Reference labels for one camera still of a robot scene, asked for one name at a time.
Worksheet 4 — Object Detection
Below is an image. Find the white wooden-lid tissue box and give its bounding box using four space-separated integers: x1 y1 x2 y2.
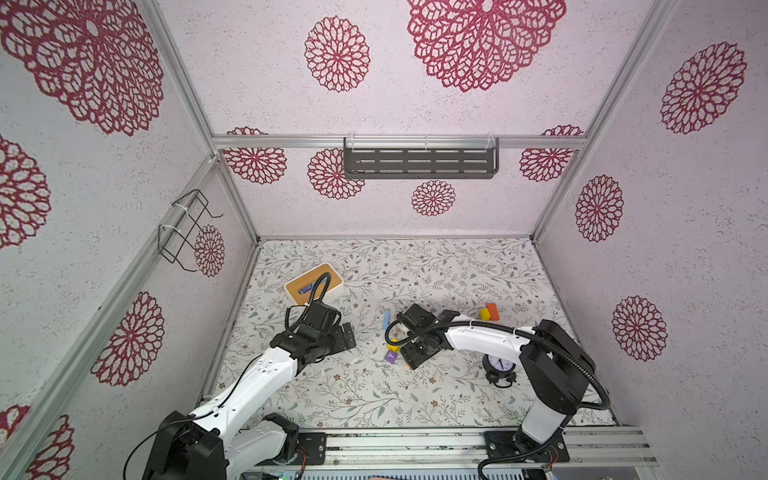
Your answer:
284 263 347 305

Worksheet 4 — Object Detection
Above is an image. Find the grey wall shelf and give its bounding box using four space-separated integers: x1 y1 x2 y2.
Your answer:
342 138 500 180

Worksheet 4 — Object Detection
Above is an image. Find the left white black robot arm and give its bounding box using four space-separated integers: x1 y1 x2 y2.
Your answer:
142 301 356 479

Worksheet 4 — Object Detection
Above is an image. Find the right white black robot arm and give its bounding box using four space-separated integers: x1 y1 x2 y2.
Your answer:
384 304 610 446

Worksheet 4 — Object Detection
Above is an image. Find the black alarm clock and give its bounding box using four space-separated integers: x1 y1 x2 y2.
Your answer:
482 355 517 389

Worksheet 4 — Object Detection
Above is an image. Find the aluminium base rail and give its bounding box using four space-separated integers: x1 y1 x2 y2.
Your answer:
152 427 660 472

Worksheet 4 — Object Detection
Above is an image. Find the red wooden block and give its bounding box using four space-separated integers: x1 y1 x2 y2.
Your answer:
486 303 501 321

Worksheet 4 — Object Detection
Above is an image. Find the black wire wall rack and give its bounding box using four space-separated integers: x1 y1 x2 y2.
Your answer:
156 189 226 278

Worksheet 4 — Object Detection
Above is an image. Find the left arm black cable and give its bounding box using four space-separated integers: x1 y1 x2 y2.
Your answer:
122 272 335 480

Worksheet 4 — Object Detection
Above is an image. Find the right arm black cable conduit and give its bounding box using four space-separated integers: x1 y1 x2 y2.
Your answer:
383 317 612 480

